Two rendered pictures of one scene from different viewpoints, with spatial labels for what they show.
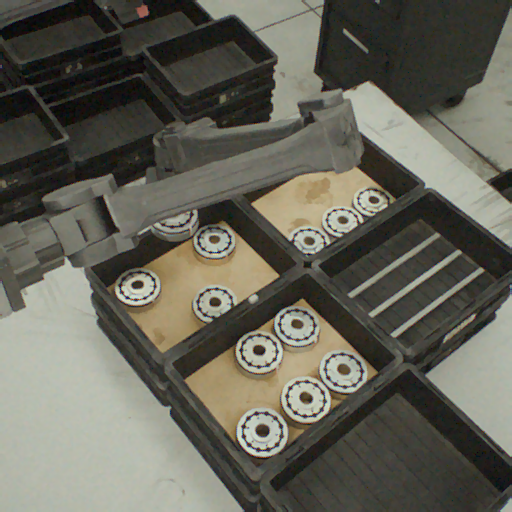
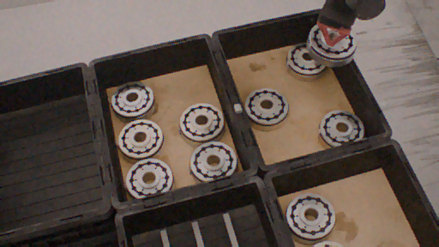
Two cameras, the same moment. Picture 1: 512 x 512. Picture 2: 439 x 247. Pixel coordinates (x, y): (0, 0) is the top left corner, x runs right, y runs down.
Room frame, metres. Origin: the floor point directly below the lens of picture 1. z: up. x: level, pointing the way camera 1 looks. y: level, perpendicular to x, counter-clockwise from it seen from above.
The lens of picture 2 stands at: (1.16, -0.58, 1.85)
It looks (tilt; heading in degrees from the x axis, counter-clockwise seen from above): 56 degrees down; 119
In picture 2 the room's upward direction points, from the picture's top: 2 degrees counter-clockwise
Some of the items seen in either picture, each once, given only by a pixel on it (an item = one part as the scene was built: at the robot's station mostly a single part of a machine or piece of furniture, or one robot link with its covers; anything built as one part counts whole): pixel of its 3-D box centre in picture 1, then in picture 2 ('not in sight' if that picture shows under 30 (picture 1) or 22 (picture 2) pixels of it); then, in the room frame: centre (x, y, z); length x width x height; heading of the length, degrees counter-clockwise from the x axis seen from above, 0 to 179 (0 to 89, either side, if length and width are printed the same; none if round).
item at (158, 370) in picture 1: (196, 282); (294, 96); (0.96, 0.12, 0.87); 0.40 x 0.30 x 0.11; 133
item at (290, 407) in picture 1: (305, 399); (141, 138); (0.69, -0.13, 0.86); 0.10 x 0.10 x 0.01
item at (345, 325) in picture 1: (282, 374); (169, 127); (0.74, -0.08, 0.87); 0.40 x 0.30 x 0.11; 133
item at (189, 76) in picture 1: (210, 102); not in sight; (2.14, 0.20, 0.37); 0.40 x 0.30 x 0.45; 127
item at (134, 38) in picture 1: (159, 56); not in sight; (2.46, 0.44, 0.31); 0.40 x 0.30 x 0.34; 127
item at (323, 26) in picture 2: not in sight; (335, 26); (1.01, 0.16, 1.09); 0.07 x 0.07 x 0.09; 2
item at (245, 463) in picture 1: (284, 362); (166, 115); (0.74, -0.08, 0.92); 0.40 x 0.30 x 0.02; 133
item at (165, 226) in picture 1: (173, 214); (333, 39); (1.01, 0.17, 1.04); 0.10 x 0.10 x 0.01
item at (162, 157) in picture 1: (171, 147); not in sight; (1.02, 0.17, 1.22); 0.07 x 0.06 x 0.07; 128
